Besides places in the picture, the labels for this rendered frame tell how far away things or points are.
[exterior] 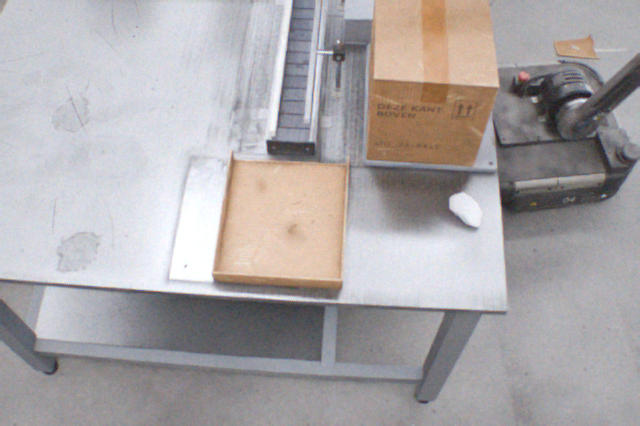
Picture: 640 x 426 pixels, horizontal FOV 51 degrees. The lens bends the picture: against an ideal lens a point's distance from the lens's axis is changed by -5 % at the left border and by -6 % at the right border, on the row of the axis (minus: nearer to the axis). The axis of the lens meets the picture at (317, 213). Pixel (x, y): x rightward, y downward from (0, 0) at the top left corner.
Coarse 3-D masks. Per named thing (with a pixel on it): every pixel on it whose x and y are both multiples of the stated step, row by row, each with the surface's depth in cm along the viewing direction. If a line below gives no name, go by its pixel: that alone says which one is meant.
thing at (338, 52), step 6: (336, 48) 154; (342, 48) 154; (324, 54) 155; (330, 54) 155; (336, 54) 154; (342, 54) 153; (336, 60) 155; (342, 60) 155; (336, 66) 159; (336, 72) 160; (336, 78) 162; (336, 84) 164
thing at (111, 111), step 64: (64, 0) 183; (128, 0) 183; (192, 0) 182; (256, 0) 182; (0, 64) 172; (64, 64) 171; (128, 64) 171; (192, 64) 170; (256, 64) 170; (0, 128) 161; (64, 128) 161; (128, 128) 160; (192, 128) 160; (256, 128) 160; (320, 128) 160; (0, 192) 152; (64, 192) 151; (128, 192) 151; (192, 192) 151; (384, 192) 151; (448, 192) 151; (0, 256) 143; (64, 256) 143; (128, 256) 143; (192, 256) 143; (384, 256) 143; (448, 256) 143
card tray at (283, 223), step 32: (256, 160) 155; (224, 192) 147; (256, 192) 151; (288, 192) 151; (320, 192) 151; (224, 224) 147; (256, 224) 147; (288, 224) 147; (320, 224) 147; (224, 256) 143; (256, 256) 143; (288, 256) 143; (320, 256) 143
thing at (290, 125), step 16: (304, 0) 175; (304, 16) 172; (320, 16) 172; (304, 32) 169; (288, 48) 166; (304, 48) 166; (288, 64) 163; (304, 64) 164; (288, 80) 161; (304, 80) 161; (288, 96) 158; (304, 96) 158; (288, 112) 156; (304, 112) 156; (288, 128) 154; (304, 128) 154
